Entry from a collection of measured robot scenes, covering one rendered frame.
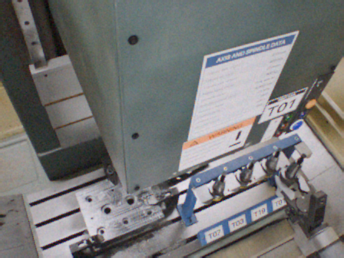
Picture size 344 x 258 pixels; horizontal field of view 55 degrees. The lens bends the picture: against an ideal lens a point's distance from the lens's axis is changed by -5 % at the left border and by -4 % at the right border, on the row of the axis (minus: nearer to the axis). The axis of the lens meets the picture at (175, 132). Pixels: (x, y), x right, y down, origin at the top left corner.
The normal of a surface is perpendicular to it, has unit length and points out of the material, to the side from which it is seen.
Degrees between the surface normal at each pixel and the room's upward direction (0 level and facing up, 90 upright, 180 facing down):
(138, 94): 90
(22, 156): 0
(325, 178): 24
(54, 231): 0
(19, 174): 0
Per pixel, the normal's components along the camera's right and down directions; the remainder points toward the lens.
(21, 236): 0.44, -0.64
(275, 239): 0.19, -0.59
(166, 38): 0.44, 0.76
